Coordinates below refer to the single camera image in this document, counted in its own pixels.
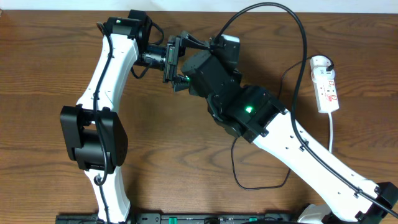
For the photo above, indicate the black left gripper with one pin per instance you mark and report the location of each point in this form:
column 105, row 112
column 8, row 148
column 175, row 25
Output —
column 171, row 59

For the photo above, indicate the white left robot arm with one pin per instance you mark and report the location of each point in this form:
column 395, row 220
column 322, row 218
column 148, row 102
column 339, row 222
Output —
column 93, row 133

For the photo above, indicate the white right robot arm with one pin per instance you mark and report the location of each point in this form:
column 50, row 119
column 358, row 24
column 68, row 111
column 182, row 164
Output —
column 253, row 113

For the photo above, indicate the white USB charger adapter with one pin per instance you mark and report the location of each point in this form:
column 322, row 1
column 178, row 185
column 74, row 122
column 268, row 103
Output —
column 320, row 74

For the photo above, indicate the white power strip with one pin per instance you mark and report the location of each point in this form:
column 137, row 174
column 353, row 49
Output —
column 325, row 92

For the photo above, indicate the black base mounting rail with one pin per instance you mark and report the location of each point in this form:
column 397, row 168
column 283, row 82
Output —
column 156, row 218

